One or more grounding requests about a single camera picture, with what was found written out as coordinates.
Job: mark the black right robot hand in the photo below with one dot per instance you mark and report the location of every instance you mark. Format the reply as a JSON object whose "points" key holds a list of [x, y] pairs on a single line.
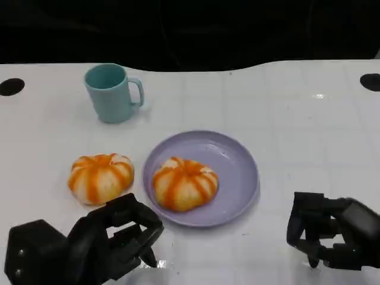
{"points": [[356, 225]]}

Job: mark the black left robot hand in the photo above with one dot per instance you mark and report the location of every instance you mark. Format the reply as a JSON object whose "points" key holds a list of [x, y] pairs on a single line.
{"points": [[86, 243]]}

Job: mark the orange and white bread roll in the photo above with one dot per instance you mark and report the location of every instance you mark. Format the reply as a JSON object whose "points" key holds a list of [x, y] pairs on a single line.
{"points": [[184, 184], [99, 178]]}

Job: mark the lilac plate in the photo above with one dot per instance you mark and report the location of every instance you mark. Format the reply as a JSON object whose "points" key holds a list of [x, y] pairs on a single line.
{"points": [[234, 178]]}

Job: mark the pale green mug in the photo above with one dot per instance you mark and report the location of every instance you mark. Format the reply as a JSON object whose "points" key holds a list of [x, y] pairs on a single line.
{"points": [[110, 98]]}

